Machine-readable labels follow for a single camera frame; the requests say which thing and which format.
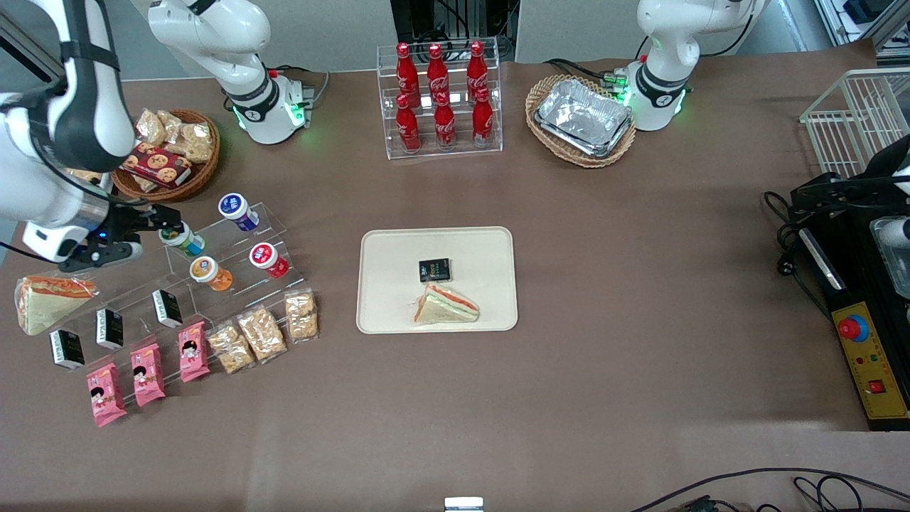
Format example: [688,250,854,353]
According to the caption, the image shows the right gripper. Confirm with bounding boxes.
[80,203,183,246]

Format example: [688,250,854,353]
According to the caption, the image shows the green gum bottle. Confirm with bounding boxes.
[158,220,206,259]

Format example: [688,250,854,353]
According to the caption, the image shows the orange gum bottle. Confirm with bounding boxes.
[188,256,234,293]

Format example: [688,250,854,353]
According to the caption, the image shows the blue gum bottle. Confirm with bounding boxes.
[217,192,261,233]

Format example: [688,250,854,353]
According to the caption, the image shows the red gum bottle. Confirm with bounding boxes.
[249,242,291,279]

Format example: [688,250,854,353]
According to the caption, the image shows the beige plastic tray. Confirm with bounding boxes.
[355,226,518,335]

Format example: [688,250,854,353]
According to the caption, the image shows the steel machine tray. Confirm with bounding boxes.
[870,216,910,300]

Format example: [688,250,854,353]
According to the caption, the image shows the red cookie box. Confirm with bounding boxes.
[121,142,193,189]

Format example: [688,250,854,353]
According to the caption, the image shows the dark brown wicker basket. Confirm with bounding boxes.
[110,109,221,204]

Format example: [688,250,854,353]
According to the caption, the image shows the clear acrylic stepped stand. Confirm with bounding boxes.
[43,202,317,402]

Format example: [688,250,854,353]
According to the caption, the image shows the wrapped triangle sandwich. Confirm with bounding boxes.
[16,274,99,336]
[412,283,481,326]

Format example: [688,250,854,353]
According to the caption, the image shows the pink snack packet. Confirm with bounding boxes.
[178,321,211,383]
[130,343,166,407]
[87,363,129,427]

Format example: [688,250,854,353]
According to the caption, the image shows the dark metal bar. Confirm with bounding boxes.
[0,11,61,82]

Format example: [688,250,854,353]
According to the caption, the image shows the red cola bottle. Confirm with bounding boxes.
[466,41,490,102]
[427,43,450,106]
[434,92,457,151]
[395,94,422,154]
[472,87,495,147]
[395,43,420,107]

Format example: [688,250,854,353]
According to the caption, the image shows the clear acrylic bottle rack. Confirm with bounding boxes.
[377,37,503,160]

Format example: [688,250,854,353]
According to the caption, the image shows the light wicker basket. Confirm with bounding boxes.
[525,74,637,169]

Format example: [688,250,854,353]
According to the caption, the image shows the stacked foil containers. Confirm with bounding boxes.
[535,78,633,159]

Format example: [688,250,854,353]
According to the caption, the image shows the black sealing machine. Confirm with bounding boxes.
[789,171,910,432]

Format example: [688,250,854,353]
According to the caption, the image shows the grey equipment rack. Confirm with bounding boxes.
[814,0,910,56]

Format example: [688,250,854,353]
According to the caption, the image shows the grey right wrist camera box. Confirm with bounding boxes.
[58,242,144,275]

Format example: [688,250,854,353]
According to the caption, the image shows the grey cable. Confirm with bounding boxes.
[270,64,332,109]

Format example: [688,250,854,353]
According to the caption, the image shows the black equipment with cables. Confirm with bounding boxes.
[390,0,521,63]

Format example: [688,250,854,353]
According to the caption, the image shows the black base cable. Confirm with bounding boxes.
[544,57,635,90]

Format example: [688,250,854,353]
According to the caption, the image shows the black power cable with plug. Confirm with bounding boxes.
[764,190,834,322]

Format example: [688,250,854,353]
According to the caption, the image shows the long black cable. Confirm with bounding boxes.
[629,467,910,512]

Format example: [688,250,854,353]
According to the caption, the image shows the white wire basket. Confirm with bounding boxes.
[800,68,910,180]

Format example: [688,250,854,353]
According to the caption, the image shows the coiled black cable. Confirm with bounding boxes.
[793,474,867,512]

